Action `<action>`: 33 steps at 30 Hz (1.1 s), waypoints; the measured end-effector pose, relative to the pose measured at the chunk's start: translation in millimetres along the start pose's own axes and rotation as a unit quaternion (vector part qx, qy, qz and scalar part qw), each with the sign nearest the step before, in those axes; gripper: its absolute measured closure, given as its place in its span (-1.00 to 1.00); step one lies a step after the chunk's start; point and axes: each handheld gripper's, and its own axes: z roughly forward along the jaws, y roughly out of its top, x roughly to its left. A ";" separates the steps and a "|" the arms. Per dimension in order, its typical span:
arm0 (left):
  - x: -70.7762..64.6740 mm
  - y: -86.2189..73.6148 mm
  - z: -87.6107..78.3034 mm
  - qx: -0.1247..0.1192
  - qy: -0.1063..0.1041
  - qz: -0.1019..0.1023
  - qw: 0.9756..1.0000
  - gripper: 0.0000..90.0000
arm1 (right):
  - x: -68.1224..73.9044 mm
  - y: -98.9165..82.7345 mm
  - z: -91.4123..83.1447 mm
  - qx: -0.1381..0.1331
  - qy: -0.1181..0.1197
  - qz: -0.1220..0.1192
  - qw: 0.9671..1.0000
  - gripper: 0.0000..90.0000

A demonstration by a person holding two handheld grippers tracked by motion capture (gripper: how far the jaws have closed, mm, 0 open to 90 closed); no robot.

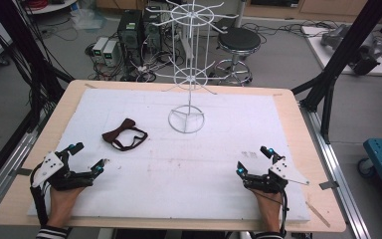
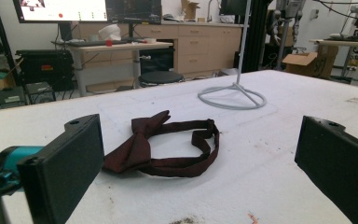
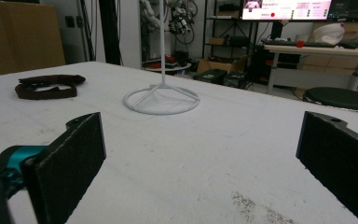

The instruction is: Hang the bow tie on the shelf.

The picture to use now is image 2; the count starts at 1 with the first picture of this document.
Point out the small red object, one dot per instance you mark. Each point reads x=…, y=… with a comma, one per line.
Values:
x=108, y=42

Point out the light wooden side table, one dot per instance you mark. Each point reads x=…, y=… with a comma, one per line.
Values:
x=348, y=53

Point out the black computer box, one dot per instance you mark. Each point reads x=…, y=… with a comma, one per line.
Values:
x=40, y=92

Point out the black equipment case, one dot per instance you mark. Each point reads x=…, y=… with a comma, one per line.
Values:
x=45, y=67

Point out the wooden cabinet with drawers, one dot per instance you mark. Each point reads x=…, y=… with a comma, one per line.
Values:
x=195, y=46

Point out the light wooden desk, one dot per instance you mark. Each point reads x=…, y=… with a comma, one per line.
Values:
x=118, y=51

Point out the dark electronic device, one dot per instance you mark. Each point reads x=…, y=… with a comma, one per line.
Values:
x=7, y=98

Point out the dark red bow tie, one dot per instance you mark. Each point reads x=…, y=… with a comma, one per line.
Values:
x=136, y=149

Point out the large monitor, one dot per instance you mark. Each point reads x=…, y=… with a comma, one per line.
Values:
x=62, y=11

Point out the open cardboard box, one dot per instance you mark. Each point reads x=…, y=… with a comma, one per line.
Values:
x=310, y=62

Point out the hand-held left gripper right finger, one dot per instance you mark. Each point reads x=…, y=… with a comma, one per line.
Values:
x=338, y=168

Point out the white metal stand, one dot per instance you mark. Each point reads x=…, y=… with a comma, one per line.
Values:
x=239, y=90

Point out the black metal column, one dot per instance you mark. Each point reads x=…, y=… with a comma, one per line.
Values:
x=256, y=34

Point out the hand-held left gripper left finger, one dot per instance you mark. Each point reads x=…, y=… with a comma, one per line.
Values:
x=65, y=174

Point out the black metal pole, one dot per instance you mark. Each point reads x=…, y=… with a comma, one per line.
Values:
x=4, y=43

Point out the black round stool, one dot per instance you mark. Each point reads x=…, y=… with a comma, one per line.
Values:
x=160, y=77

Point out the dark monitor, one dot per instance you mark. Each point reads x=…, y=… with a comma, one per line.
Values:
x=133, y=11

